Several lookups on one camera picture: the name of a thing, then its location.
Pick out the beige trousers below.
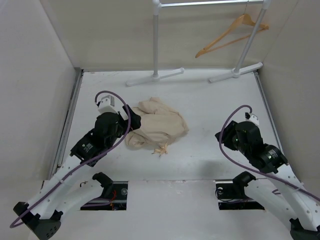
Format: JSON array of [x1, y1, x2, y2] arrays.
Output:
[[125, 97, 189, 156]]

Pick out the wooden clothes hanger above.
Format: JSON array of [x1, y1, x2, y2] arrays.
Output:
[[195, 13, 256, 58]]

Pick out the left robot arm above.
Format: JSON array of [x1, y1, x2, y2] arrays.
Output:
[[13, 105, 141, 240]]

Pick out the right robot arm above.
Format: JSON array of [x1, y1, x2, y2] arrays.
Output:
[[216, 120, 320, 240]]

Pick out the white clothes rack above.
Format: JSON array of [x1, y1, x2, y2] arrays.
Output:
[[125, 0, 272, 87]]

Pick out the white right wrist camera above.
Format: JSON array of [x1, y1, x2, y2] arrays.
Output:
[[245, 112, 260, 126]]

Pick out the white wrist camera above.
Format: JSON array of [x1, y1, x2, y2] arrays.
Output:
[[245, 112, 260, 126], [96, 95, 118, 114]]

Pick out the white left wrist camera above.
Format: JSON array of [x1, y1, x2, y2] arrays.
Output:
[[96, 95, 118, 114]]

